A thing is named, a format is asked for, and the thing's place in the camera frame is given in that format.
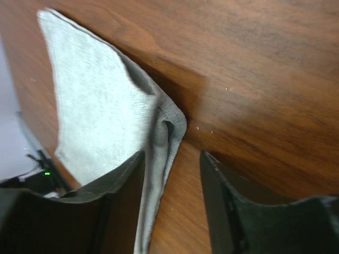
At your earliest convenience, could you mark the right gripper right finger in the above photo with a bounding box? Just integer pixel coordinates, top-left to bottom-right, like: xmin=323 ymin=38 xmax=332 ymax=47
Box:
xmin=200 ymin=151 xmax=338 ymax=253

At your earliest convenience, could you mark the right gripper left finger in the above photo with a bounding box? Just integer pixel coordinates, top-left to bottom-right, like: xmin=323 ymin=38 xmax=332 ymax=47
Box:
xmin=60 ymin=151 xmax=146 ymax=254

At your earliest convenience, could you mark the grey cloth napkin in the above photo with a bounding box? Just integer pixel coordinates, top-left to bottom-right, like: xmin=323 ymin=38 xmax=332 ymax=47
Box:
xmin=37 ymin=8 xmax=187 ymax=253

